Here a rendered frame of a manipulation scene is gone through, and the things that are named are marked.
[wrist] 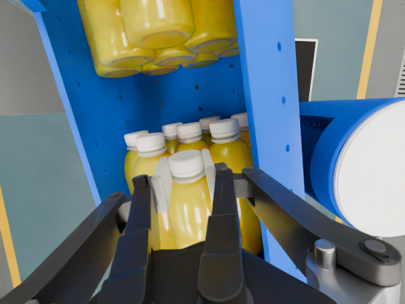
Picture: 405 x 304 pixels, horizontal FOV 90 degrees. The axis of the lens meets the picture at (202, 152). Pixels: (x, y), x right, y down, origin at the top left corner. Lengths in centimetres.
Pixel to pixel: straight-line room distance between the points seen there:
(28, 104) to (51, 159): 92
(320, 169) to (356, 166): 6
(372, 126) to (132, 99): 43
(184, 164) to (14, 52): 66
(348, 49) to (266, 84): 162
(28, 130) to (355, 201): 169
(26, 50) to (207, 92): 58
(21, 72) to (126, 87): 45
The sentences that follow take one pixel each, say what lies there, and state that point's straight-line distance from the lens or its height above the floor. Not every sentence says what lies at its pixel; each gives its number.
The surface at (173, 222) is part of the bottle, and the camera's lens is 24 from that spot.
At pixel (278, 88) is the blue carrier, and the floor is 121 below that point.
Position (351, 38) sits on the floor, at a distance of 180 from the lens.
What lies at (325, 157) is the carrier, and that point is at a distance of 48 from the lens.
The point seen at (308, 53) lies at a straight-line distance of 145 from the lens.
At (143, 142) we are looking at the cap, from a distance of 27.
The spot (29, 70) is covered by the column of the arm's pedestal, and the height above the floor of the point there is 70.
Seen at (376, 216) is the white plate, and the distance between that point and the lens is 55.
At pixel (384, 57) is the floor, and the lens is 194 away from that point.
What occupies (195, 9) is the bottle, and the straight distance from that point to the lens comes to 26.
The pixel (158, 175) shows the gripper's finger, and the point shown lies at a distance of 16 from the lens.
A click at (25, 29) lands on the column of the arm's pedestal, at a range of 85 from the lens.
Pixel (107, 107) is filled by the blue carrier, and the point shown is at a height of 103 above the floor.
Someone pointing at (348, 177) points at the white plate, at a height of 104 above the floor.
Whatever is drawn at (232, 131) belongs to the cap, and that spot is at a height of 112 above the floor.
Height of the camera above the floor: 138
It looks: 77 degrees down
